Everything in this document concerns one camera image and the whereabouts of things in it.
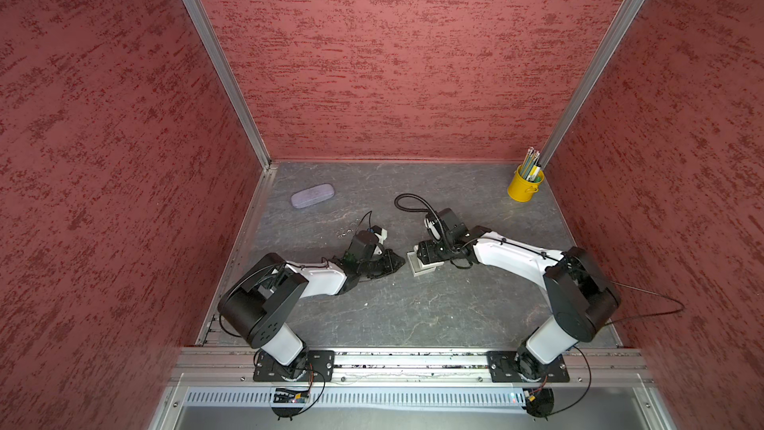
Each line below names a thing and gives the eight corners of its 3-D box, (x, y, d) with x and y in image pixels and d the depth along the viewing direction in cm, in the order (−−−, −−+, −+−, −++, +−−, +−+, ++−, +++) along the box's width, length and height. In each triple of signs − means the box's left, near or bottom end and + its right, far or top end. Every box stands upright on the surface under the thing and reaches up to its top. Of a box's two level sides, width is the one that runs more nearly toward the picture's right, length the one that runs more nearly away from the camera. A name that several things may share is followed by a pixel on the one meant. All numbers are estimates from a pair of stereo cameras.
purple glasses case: (294, 212, 108) (292, 206, 105) (291, 199, 111) (288, 193, 108) (337, 198, 112) (335, 192, 109) (332, 186, 116) (330, 180, 113)
